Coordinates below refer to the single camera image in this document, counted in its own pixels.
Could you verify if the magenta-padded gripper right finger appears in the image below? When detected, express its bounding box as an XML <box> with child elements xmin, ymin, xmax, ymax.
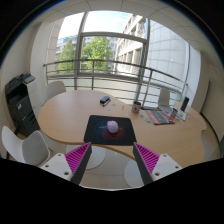
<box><xmin>132</xmin><ymin>142</ymin><xmax>184</xmax><ymax>186</ymax></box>

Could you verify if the blue and white printed can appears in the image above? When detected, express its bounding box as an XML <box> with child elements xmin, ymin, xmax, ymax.
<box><xmin>169</xmin><ymin>106</ymin><xmax>179</xmax><ymax>120</ymax></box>

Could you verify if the white round table base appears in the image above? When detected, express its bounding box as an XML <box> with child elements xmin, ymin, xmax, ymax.
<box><xmin>123</xmin><ymin>158</ymin><xmax>145</xmax><ymax>190</ymax></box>
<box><xmin>64</xmin><ymin>144</ymin><xmax>107</xmax><ymax>171</ymax></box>

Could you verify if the pink and lilac computer mouse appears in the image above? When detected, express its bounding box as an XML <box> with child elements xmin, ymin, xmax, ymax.
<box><xmin>106</xmin><ymin>119</ymin><xmax>120</xmax><ymax>135</ymax></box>

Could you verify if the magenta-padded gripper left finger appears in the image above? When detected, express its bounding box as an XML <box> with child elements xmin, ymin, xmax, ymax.
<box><xmin>40</xmin><ymin>142</ymin><xmax>93</xmax><ymax>185</ymax></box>

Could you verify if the black and white office printer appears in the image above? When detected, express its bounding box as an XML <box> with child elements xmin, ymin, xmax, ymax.
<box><xmin>4</xmin><ymin>71</ymin><xmax>41</xmax><ymax>138</ymax></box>

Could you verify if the black mouse pad red print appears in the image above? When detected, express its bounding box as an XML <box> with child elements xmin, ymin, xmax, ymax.
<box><xmin>82</xmin><ymin>114</ymin><xmax>138</xmax><ymax>147</ymax></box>

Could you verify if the black cylinder speaker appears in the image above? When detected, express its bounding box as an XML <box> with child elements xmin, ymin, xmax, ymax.
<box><xmin>179</xmin><ymin>96</ymin><xmax>191</xmax><ymax>113</ymax></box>

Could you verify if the metal balcony railing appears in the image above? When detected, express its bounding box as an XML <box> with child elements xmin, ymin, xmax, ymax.
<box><xmin>42</xmin><ymin>58</ymin><xmax>188</xmax><ymax>108</ymax></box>

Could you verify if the light coloured printed booklet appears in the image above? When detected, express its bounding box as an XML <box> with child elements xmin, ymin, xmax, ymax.
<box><xmin>176</xmin><ymin>109</ymin><xmax>190</xmax><ymax>122</ymax></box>

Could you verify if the green tree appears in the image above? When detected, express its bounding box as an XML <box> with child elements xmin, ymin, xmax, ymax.
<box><xmin>55</xmin><ymin>35</ymin><xmax>115</xmax><ymax>74</ymax></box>

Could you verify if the black whiteboard eraser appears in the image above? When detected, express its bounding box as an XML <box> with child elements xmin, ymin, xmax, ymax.
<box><xmin>99</xmin><ymin>95</ymin><xmax>111</xmax><ymax>105</ymax></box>

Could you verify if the red and blue magazine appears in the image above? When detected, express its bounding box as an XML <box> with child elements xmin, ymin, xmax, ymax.
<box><xmin>145</xmin><ymin>108</ymin><xmax>176</xmax><ymax>126</ymax></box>

